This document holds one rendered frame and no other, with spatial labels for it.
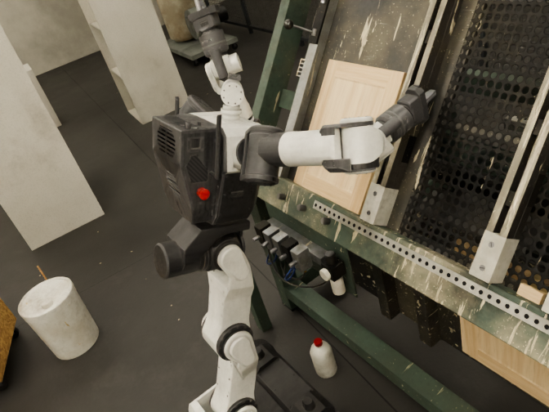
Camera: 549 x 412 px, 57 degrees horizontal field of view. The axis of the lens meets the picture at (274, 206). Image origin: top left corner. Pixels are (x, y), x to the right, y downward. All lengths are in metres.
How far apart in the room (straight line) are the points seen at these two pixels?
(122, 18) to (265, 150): 4.32
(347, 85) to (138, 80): 3.95
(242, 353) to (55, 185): 2.64
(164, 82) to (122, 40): 0.61
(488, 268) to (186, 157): 0.84
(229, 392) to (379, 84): 1.22
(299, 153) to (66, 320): 2.01
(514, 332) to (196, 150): 0.94
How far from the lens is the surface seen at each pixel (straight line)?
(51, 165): 4.08
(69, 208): 4.22
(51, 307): 2.93
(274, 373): 2.26
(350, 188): 1.79
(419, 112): 1.55
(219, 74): 1.79
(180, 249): 1.57
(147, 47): 5.61
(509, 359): 1.97
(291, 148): 1.25
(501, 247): 1.40
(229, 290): 1.68
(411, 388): 2.14
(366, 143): 1.19
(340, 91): 1.91
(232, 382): 1.96
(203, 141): 1.41
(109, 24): 5.49
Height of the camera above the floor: 1.93
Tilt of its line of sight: 33 degrees down
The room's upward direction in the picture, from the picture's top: 18 degrees counter-clockwise
